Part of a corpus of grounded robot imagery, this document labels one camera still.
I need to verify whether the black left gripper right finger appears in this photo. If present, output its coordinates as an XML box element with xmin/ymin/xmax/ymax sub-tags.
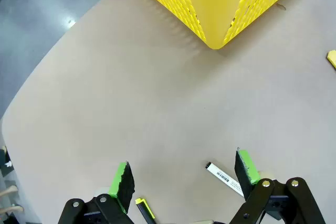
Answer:
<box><xmin>229</xmin><ymin>150</ymin><xmax>326</xmax><ymax>224</ymax></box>

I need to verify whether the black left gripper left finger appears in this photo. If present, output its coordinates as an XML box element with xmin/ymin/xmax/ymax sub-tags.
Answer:
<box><xmin>57</xmin><ymin>161</ymin><xmax>136</xmax><ymax>224</ymax></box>

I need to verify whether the white marker with black cap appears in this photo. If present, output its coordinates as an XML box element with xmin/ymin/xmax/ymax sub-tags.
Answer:
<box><xmin>205</xmin><ymin>161</ymin><xmax>245</xmax><ymax>198</ymax></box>

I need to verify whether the black pen with yellow clip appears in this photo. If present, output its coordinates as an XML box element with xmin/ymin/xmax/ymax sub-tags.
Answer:
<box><xmin>135</xmin><ymin>197</ymin><xmax>156</xmax><ymax>224</ymax></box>

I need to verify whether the yellow utility knife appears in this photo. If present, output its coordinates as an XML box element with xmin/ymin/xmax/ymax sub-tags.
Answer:
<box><xmin>326</xmin><ymin>50</ymin><xmax>336</xmax><ymax>70</ymax></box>

